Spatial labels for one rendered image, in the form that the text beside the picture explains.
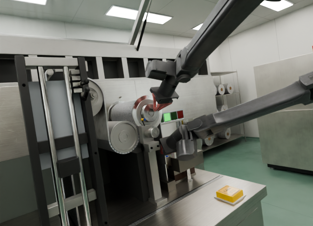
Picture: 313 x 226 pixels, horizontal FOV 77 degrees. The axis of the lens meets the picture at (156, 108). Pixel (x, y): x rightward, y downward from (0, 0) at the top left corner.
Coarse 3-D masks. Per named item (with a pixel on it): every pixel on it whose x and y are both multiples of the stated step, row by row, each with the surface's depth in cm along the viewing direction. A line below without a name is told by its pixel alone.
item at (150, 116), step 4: (148, 104) 79; (152, 104) 80; (144, 108) 78; (148, 108) 79; (152, 108) 80; (144, 112) 78; (148, 112) 79; (152, 112) 80; (156, 112) 81; (144, 116) 78; (148, 116) 79; (152, 116) 80; (156, 116) 81; (148, 120) 79; (152, 120) 80
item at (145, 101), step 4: (144, 100) 80; (148, 100) 81; (152, 100) 83; (140, 104) 79; (144, 104) 80; (156, 104) 84; (140, 108) 79; (136, 112) 78; (140, 112) 79; (140, 116) 79; (140, 120) 79; (156, 120) 83; (144, 124) 80; (152, 124) 82
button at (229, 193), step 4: (224, 188) 75; (228, 188) 75; (232, 188) 74; (236, 188) 74; (216, 192) 74; (220, 192) 72; (224, 192) 72; (228, 192) 72; (232, 192) 71; (236, 192) 71; (240, 192) 71; (220, 196) 72; (224, 196) 71; (228, 196) 70; (232, 196) 69; (236, 196) 70; (240, 196) 71; (228, 200) 70; (232, 200) 68
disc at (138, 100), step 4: (144, 96) 81; (148, 96) 82; (136, 100) 79; (140, 100) 79; (136, 104) 78; (136, 108) 78; (132, 112) 77; (160, 112) 85; (136, 116) 78; (160, 116) 85; (136, 120) 78; (160, 120) 85; (136, 124) 78; (140, 124) 79; (156, 124) 84
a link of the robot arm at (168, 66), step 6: (156, 60) 62; (168, 60) 64; (150, 66) 63; (156, 66) 62; (162, 66) 62; (168, 66) 63; (174, 66) 64; (150, 72) 63; (156, 72) 63; (162, 72) 63; (168, 72) 63; (174, 72) 64; (156, 78) 65; (162, 78) 65; (180, 78) 60; (186, 78) 60
